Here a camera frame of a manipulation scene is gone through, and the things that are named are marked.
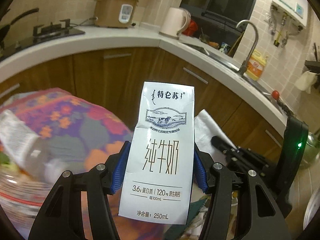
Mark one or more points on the black wok pan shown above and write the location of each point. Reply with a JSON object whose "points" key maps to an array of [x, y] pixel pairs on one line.
{"points": [[5, 29]]}

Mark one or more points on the clear plastic bottle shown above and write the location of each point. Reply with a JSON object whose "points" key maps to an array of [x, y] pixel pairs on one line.
{"points": [[28, 150]]}

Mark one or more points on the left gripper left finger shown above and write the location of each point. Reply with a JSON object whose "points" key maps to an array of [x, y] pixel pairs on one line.
{"points": [[60, 216]]}

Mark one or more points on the white paper napkin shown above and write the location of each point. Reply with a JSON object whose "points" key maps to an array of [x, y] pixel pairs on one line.
{"points": [[205, 128]]}

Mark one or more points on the black gas stove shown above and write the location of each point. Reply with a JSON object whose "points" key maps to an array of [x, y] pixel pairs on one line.
{"points": [[40, 35]]}

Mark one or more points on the red container on sill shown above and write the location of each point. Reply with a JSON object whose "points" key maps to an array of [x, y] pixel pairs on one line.
{"points": [[191, 29]]}

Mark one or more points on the white hanging cloth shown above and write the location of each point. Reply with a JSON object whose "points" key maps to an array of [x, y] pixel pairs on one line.
{"points": [[306, 80]]}

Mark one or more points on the brown rice cooker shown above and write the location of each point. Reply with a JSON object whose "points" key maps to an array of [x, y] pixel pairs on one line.
{"points": [[114, 13]]}

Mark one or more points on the white electric kettle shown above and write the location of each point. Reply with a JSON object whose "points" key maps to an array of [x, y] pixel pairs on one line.
{"points": [[176, 21]]}

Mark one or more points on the wooden kitchen cabinets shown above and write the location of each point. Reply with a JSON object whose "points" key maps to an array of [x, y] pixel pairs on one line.
{"points": [[114, 79]]}

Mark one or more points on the white milk carton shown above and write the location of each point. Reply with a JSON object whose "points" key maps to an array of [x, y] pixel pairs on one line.
{"points": [[159, 172]]}

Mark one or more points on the red tomato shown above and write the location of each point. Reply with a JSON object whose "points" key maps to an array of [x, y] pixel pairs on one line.
{"points": [[275, 94]]}

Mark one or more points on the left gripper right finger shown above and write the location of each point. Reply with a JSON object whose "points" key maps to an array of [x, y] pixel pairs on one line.
{"points": [[258, 215]]}

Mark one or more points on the steel sink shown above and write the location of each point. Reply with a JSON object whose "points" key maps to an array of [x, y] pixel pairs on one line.
{"points": [[235, 69]]}

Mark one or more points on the white water heater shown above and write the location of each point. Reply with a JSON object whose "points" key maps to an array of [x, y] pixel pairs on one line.
{"points": [[296, 9]]}

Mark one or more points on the floral tablecloth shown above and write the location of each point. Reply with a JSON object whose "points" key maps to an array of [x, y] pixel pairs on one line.
{"points": [[79, 133]]}

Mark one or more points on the yellow detergent bottle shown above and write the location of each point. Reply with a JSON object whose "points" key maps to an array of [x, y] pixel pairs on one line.
{"points": [[256, 65]]}

